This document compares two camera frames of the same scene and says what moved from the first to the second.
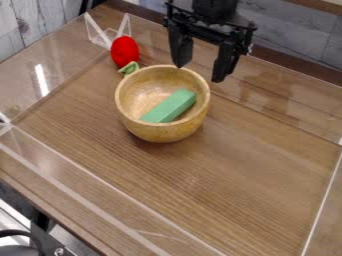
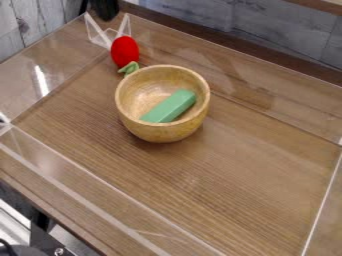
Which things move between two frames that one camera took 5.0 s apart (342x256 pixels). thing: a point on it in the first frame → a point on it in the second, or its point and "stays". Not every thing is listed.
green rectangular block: x=175 y=104 stays
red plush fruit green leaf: x=126 y=54 stays
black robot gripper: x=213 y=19 → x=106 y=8
